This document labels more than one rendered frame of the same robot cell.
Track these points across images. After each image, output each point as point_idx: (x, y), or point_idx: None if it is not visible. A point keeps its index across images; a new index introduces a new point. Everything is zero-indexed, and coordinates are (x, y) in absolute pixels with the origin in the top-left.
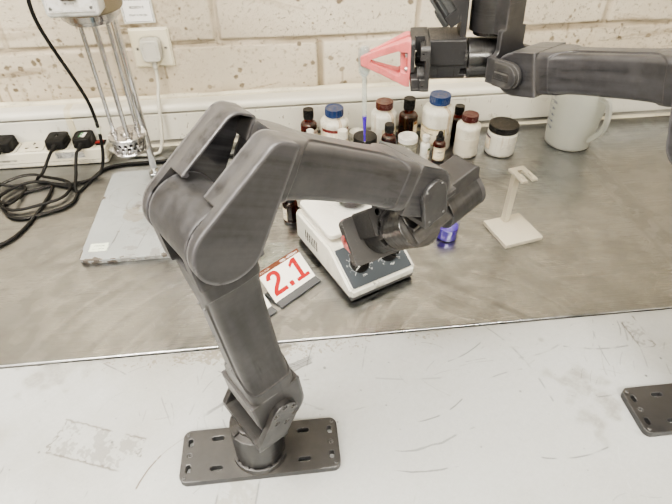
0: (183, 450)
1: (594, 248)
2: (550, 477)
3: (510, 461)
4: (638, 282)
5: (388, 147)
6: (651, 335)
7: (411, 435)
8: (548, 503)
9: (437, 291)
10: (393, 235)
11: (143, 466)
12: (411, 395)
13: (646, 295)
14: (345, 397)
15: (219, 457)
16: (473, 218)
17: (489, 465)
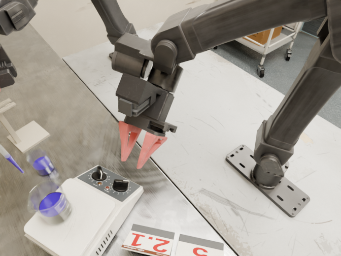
0: (300, 210)
1: (36, 101)
2: (189, 91)
3: (192, 100)
4: (61, 84)
5: (186, 18)
6: (98, 77)
7: (206, 130)
8: (199, 89)
9: (107, 153)
10: (179, 78)
11: (322, 226)
12: (187, 137)
13: (70, 81)
14: (209, 161)
15: (285, 190)
16: (17, 161)
17: (198, 105)
